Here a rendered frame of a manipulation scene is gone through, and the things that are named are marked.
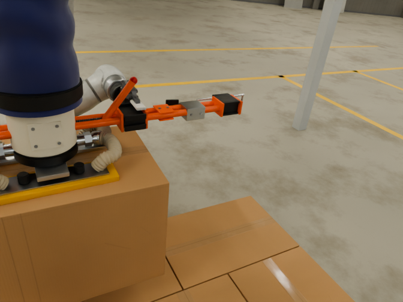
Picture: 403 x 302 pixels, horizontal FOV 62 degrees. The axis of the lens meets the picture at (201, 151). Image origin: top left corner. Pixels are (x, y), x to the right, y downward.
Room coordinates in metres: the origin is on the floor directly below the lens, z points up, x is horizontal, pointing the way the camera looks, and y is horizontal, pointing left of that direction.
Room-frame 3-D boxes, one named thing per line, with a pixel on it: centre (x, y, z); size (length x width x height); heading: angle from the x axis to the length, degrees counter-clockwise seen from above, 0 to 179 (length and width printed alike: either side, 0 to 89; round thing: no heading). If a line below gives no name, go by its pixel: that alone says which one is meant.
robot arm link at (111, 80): (1.16, 0.33, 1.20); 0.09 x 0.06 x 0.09; 121
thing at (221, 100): (1.13, -0.07, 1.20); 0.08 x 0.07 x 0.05; 122
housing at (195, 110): (1.06, 0.05, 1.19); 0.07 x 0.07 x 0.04; 32
